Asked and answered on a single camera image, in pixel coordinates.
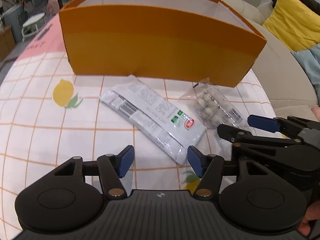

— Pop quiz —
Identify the yellow cushion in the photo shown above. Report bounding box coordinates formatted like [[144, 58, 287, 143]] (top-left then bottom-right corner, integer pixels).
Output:
[[262, 0, 320, 53]]

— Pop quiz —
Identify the white round stool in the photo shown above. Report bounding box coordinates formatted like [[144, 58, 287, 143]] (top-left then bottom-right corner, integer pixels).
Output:
[[21, 12, 47, 42]]

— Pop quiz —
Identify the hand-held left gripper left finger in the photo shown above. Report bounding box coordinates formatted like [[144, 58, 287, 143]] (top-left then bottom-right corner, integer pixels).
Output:
[[52, 145, 135, 201]]

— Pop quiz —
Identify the orange cardboard box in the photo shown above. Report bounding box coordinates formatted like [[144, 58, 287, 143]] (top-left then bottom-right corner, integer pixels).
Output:
[[59, 0, 267, 88]]

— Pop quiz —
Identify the clear packet of white candies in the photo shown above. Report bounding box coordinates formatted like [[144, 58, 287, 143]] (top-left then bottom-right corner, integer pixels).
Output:
[[180, 78, 244, 143]]

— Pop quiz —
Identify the checked lemon print tablecloth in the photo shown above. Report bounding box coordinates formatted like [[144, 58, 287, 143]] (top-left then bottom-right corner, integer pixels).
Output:
[[0, 15, 277, 240]]

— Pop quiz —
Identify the white snack packet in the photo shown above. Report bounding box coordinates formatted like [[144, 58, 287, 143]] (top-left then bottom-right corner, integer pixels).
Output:
[[99, 74, 207, 166]]

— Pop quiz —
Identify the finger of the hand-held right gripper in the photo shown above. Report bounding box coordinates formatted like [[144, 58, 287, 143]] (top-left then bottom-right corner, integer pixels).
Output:
[[217, 124, 303, 147], [247, 114, 320, 137]]

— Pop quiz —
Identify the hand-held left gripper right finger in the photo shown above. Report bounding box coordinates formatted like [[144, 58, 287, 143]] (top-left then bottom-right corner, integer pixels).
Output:
[[187, 145, 269, 201]]

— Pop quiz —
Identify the beige sofa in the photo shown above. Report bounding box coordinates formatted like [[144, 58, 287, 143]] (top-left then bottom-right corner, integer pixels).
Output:
[[189, 0, 320, 123]]

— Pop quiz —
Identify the light blue cushion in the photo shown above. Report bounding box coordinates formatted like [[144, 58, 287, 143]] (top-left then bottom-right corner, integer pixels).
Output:
[[291, 46, 320, 93]]

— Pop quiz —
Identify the person's right hand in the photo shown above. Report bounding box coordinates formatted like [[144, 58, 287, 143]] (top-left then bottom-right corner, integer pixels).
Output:
[[297, 201, 320, 237]]

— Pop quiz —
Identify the potted plant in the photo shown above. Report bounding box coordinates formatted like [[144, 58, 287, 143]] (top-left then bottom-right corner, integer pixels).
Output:
[[0, 0, 33, 23]]

